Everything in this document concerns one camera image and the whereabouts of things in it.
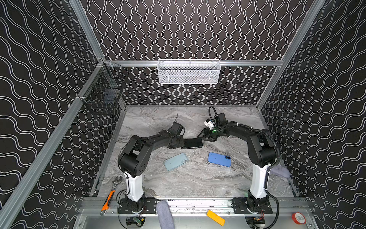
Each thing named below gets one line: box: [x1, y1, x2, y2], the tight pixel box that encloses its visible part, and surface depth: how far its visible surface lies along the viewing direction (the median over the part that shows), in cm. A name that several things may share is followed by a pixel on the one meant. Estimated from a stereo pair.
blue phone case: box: [207, 151, 232, 168], surface depth 94 cm
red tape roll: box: [291, 211, 306, 225], surface depth 71 cm
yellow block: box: [206, 209, 226, 227], surface depth 72 cm
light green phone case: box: [163, 152, 189, 172], surface depth 92 cm
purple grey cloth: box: [269, 164, 291, 178], surface depth 85 cm
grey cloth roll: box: [155, 200, 176, 229], surface depth 71 cm
